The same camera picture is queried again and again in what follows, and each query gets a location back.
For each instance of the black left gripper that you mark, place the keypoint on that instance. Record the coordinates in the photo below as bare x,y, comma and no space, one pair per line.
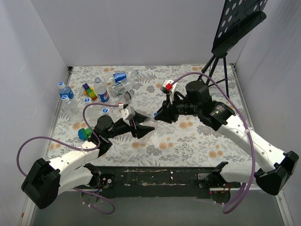
134,128

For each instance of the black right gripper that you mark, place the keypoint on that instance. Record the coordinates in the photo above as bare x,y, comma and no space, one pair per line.
171,110

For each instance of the Pepsi plastic bottle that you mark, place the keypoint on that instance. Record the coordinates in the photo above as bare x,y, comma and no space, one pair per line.
124,76
101,90

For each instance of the Pocari Sweat plastic bottle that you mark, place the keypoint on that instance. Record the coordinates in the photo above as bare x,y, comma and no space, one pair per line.
66,91

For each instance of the tall clear plastic bottle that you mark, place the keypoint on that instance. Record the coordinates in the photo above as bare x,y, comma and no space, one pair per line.
149,127

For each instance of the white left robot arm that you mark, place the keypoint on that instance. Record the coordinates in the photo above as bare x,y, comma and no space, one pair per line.
48,179

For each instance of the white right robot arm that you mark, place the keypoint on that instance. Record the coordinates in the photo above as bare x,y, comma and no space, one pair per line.
273,166

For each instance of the clear bottle black label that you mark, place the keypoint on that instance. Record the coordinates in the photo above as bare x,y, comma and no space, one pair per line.
126,98

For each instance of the small labelled clear bottle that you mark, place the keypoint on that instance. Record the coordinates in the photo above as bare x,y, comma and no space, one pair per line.
120,87

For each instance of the blue green toy block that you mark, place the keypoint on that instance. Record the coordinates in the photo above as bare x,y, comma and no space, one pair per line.
84,134

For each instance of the colourful toy block car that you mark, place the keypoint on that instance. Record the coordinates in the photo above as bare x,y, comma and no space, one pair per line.
89,91

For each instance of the black music stand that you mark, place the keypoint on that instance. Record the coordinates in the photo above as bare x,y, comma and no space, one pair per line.
238,18

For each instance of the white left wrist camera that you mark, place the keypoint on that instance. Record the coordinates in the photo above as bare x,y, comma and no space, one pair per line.
127,112

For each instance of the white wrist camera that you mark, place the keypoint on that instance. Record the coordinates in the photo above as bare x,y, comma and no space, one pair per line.
169,88
127,112

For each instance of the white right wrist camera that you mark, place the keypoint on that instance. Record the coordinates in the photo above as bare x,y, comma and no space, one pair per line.
169,88

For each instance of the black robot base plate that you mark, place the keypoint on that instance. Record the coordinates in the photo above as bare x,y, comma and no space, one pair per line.
127,181

